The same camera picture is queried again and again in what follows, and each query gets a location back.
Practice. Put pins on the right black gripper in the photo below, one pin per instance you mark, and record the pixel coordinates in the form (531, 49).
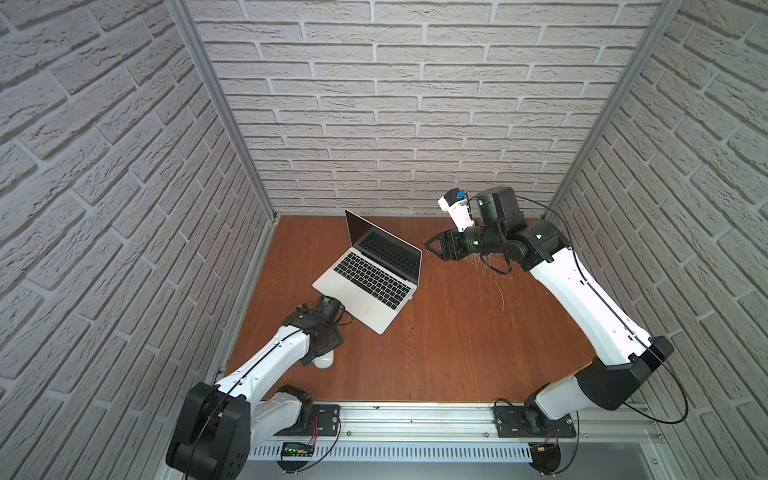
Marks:
(456, 244)

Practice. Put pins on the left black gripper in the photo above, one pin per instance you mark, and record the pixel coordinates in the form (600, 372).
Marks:
(306, 312)

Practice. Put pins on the white wireless mouse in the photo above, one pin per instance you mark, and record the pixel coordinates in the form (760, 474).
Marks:
(325, 361)

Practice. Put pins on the silver laptop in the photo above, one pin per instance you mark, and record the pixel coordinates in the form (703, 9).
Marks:
(376, 276)

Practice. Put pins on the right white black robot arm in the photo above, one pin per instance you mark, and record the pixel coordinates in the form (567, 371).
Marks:
(626, 355)

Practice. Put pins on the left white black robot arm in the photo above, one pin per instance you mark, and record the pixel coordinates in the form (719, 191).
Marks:
(220, 424)

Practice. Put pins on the left green circuit board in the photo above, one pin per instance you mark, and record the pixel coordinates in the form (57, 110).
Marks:
(297, 450)

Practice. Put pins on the right round black controller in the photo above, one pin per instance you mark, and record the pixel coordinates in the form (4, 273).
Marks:
(545, 458)

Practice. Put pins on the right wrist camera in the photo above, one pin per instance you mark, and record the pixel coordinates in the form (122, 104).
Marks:
(455, 203)

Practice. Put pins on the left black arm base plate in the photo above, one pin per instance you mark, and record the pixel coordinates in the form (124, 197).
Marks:
(321, 420)

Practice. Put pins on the aluminium front rail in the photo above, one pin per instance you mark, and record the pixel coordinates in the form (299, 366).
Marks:
(476, 422)

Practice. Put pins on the perforated white cable duct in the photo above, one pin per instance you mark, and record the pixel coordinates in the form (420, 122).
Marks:
(401, 451)

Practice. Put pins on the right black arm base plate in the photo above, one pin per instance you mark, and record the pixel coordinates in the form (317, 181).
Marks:
(524, 421)

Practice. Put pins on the right aluminium corner post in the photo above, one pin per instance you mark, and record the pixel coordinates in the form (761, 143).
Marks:
(658, 26)

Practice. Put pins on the aluminium corner post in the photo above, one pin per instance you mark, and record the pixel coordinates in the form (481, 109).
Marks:
(658, 26)
(189, 33)

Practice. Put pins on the left aluminium corner post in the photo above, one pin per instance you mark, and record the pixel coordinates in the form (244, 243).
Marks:
(189, 33)

